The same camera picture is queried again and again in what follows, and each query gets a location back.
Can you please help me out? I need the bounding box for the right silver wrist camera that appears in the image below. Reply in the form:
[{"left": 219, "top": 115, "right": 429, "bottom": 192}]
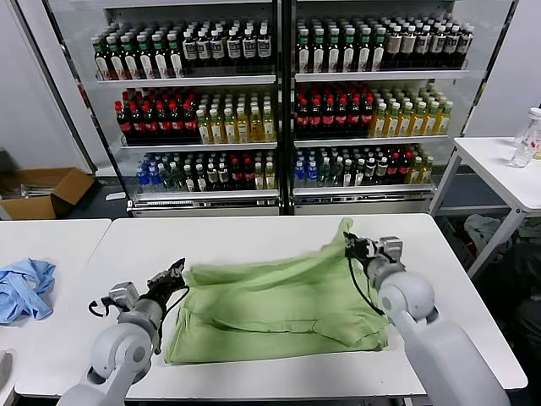
[{"left": 378, "top": 236, "right": 405, "bottom": 264}]

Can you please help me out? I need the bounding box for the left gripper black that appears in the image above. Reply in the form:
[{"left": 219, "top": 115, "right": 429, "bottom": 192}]
[{"left": 147, "top": 258, "right": 188, "bottom": 302}]

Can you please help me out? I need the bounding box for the white side table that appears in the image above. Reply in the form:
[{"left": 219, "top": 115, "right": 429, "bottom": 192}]
[{"left": 427, "top": 136, "right": 541, "bottom": 281}]

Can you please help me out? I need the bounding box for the clear plastic bottle white cap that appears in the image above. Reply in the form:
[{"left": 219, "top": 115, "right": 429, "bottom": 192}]
[{"left": 510, "top": 107, "right": 541, "bottom": 169}]

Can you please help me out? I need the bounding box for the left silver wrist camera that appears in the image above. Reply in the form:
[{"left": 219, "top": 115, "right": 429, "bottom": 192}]
[{"left": 108, "top": 282, "right": 139, "bottom": 313}]

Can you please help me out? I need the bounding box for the glass front beverage cooler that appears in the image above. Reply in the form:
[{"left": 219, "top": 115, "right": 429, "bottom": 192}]
[
  {"left": 287, "top": 0, "right": 520, "bottom": 217},
  {"left": 41, "top": 0, "right": 292, "bottom": 219}
]

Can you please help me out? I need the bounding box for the bundle of metal rods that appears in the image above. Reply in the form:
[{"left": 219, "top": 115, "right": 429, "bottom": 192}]
[{"left": 0, "top": 182, "right": 58, "bottom": 200}]

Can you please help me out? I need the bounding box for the dull green crumpled garment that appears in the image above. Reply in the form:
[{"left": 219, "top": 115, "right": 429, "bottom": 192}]
[{"left": 517, "top": 219, "right": 541, "bottom": 240}]

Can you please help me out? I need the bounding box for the grey white crumpled garment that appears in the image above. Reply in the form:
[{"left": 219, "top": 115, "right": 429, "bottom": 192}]
[{"left": 463, "top": 213, "right": 515, "bottom": 255}]

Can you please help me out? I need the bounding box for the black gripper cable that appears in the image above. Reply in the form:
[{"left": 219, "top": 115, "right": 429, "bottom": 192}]
[
  {"left": 348, "top": 255, "right": 385, "bottom": 316},
  {"left": 154, "top": 285, "right": 190, "bottom": 356}
]

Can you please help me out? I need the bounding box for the crumpled light blue shirt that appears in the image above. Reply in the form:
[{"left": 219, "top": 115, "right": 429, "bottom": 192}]
[{"left": 0, "top": 256, "right": 57, "bottom": 326}]

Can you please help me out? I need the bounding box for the light green polo shirt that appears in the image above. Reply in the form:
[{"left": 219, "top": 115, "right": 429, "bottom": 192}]
[{"left": 162, "top": 217, "right": 392, "bottom": 365}]

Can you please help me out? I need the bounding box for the black camera cable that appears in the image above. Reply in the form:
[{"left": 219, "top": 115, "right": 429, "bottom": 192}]
[{"left": 87, "top": 295, "right": 113, "bottom": 317}]

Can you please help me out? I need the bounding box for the open cardboard box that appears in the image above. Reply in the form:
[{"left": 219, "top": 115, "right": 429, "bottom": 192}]
[{"left": 0, "top": 167, "right": 96, "bottom": 221}]

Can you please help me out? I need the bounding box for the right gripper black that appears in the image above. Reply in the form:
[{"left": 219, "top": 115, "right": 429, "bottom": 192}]
[{"left": 343, "top": 231, "right": 381, "bottom": 266}]

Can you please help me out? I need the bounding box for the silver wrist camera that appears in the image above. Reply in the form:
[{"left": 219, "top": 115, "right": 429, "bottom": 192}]
[
  {"left": 378, "top": 236, "right": 405, "bottom": 264},
  {"left": 108, "top": 282, "right": 139, "bottom": 313}
]

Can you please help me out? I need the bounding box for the dark bottle tan label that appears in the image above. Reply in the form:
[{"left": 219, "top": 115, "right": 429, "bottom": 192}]
[
  {"left": 386, "top": 25, "right": 404, "bottom": 69},
  {"left": 401, "top": 25, "right": 418, "bottom": 69}
]

